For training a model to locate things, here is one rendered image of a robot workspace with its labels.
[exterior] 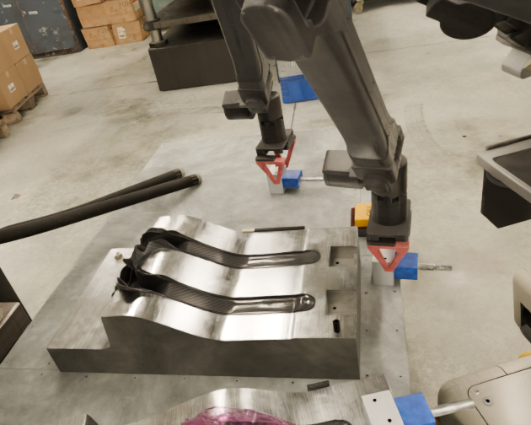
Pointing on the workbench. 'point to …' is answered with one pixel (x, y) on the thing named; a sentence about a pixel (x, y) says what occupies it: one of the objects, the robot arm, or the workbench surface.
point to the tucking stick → (273, 228)
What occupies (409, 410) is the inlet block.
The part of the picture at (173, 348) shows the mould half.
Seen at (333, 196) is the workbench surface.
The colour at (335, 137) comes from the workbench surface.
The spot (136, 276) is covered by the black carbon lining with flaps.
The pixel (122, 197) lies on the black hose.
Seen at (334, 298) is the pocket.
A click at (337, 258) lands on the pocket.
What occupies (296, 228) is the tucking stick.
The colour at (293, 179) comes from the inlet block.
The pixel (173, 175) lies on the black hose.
